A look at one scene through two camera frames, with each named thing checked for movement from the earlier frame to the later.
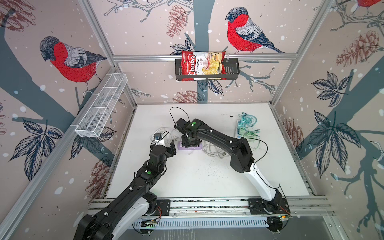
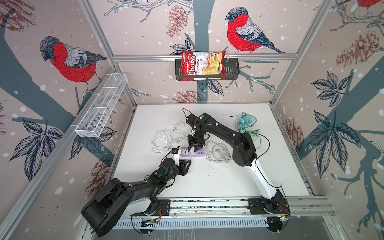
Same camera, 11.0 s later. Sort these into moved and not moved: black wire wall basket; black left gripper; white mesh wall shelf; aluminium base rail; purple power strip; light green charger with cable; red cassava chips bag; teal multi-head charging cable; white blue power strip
Moved: purple power strip; white blue power strip; black left gripper
Not moved: red cassava chips bag; teal multi-head charging cable; white mesh wall shelf; aluminium base rail; black wire wall basket; light green charger with cable
